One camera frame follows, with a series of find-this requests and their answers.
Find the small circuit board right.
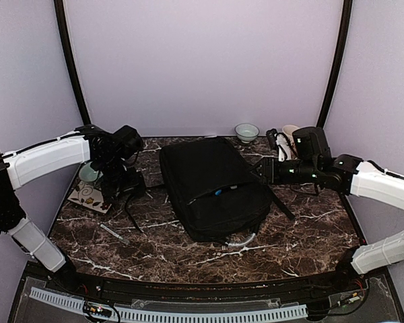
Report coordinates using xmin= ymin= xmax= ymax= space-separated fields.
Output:
xmin=336 ymin=292 xmax=363 ymax=307

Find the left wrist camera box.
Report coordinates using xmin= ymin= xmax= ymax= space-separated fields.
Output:
xmin=113 ymin=125 xmax=143 ymax=159

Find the black frame post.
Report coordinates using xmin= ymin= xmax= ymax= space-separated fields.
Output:
xmin=316 ymin=0 xmax=354 ymax=128
xmin=53 ymin=0 xmax=91 ymax=125

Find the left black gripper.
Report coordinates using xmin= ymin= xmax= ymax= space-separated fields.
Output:
xmin=96 ymin=155 xmax=147 ymax=205

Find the white slotted cable duct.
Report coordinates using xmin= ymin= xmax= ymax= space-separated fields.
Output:
xmin=29 ymin=287 xmax=308 ymax=322

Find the right black frame post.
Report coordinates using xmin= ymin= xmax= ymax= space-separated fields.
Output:
xmin=316 ymin=0 xmax=354 ymax=128

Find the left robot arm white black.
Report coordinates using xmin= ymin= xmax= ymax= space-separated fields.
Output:
xmin=0 ymin=124 xmax=143 ymax=293

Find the floral square coaster mat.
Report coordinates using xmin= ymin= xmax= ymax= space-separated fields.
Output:
xmin=67 ymin=181 xmax=111 ymax=214

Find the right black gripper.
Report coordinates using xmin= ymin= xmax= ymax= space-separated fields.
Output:
xmin=246 ymin=157 xmax=320 ymax=185

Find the celadon green bowl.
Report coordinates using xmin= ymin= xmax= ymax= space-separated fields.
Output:
xmin=78 ymin=164 xmax=102 ymax=183

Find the small circuit board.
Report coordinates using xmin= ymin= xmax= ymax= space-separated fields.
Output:
xmin=82 ymin=302 xmax=113 ymax=319
xmin=336 ymin=292 xmax=363 ymax=307

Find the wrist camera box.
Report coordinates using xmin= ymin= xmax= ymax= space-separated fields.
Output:
xmin=113 ymin=125 xmax=143 ymax=159
xmin=292 ymin=127 xmax=331 ymax=160

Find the left black frame post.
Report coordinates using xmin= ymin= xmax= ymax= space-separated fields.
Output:
xmin=53 ymin=0 xmax=91 ymax=125

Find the black blue marker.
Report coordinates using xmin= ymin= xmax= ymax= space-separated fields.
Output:
xmin=214 ymin=185 xmax=238 ymax=196

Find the cream mug with print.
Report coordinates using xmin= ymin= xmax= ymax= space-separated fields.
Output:
xmin=282 ymin=124 xmax=300 ymax=139

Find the clear thin pen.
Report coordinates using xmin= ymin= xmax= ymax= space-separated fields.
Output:
xmin=100 ymin=223 xmax=130 ymax=245

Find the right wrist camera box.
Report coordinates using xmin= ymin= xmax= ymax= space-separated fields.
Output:
xmin=292 ymin=127 xmax=331 ymax=160

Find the small circuit board left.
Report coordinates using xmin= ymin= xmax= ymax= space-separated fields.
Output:
xmin=82 ymin=302 xmax=113 ymax=319

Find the small white blue bowl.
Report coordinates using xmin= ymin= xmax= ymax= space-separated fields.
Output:
xmin=234 ymin=123 xmax=260 ymax=144

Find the black front rail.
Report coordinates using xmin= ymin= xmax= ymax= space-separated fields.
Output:
xmin=26 ymin=258 xmax=388 ymax=303

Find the black student backpack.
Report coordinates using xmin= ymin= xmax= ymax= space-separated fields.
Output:
xmin=159 ymin=137 xmax=295 ymax=244

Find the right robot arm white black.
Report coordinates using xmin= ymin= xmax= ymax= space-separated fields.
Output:
xmin=250 ymin=154 xmax=404 ymax=292

